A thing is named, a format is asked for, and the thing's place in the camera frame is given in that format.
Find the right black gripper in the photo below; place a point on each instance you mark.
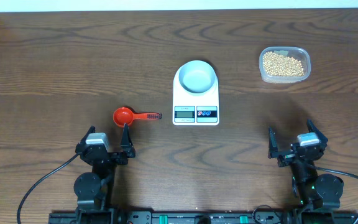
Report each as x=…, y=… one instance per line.
x=273, y=149

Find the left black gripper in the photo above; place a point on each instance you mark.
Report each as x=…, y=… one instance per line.
x=126, y=146

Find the red plastic measuring scoop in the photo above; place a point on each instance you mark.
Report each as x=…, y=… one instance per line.
x=126, y=116

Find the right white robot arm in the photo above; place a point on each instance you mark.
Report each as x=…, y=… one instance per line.
x=319, y=194

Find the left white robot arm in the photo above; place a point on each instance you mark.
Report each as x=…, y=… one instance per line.
x=93, y=189

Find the white digital kitchen scale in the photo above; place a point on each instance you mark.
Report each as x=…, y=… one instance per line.
x=195, y=109

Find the pale blue round bowl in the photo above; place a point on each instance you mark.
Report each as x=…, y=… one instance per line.
x=197, y=76

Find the clear plastic food container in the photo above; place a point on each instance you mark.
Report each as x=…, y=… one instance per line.
x=295, y=52

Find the yellow soybeans pile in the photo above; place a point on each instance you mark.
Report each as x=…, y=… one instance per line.
x=279, y=65

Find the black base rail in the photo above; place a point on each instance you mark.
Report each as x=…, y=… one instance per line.
x=145, y=217

